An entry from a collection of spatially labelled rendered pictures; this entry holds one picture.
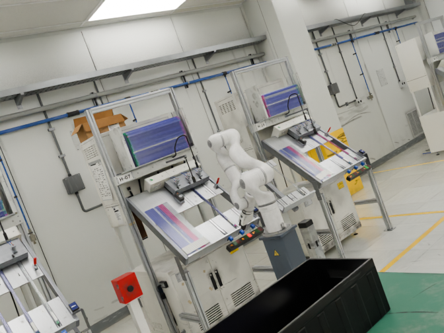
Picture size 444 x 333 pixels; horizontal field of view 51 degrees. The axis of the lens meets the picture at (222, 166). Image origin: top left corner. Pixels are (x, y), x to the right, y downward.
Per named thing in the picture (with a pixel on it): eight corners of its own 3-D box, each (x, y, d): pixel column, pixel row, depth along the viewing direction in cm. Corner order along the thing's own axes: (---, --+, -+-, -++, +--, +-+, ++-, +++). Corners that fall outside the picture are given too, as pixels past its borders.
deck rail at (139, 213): (187, 264, 302) (188, 258, 299) (185, 265, 301) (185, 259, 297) (127, 203, 340) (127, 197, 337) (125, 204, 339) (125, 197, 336)
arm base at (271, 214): (297, 223, 291) (287, 196, 290) (280, 235, 278) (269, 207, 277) (275, 226, 305) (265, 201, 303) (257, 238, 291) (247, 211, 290)
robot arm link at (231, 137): (255, 193, 288) (275, 184, 295) (258, 180, 279) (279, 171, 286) (212, 142, 314) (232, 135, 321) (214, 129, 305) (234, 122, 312)
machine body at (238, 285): (265, 304, 369) (238, 232, 365) (199, 353, 327) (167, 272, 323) (218, 298, 421) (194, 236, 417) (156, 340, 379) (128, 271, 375)
